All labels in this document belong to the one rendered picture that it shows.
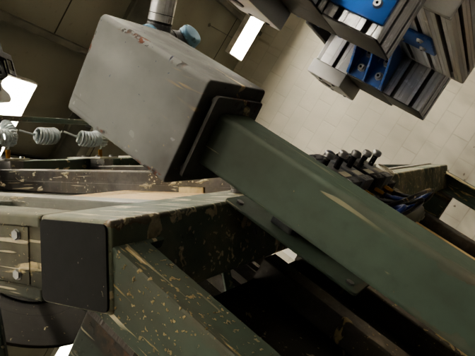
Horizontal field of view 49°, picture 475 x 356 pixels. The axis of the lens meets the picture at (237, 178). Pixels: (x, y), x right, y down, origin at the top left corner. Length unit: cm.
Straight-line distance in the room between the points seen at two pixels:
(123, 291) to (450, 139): 592
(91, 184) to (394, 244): 123
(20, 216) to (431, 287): 50
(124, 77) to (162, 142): 9
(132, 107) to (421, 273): 33
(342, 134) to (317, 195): 612
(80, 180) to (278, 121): 542
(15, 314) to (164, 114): 177
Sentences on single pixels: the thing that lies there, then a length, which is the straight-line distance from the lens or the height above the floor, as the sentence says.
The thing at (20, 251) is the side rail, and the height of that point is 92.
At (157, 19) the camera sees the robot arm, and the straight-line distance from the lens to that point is 163.
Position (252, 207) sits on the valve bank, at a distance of 82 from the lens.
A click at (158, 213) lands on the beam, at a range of 67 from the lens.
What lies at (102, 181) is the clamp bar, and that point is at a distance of 157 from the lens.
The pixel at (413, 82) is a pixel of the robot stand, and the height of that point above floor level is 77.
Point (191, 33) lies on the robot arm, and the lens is 172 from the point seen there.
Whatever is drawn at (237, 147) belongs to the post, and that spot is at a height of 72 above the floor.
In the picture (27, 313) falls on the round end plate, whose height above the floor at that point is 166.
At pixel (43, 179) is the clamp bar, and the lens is 177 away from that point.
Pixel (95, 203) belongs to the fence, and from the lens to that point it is 98.
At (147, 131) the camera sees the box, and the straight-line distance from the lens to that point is 56.
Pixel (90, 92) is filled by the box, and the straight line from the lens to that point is 62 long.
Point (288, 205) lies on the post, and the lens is 51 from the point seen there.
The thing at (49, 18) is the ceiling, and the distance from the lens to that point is 502.
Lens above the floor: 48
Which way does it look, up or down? 25 degrees up
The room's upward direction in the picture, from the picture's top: 55 degrees counter-clockwise
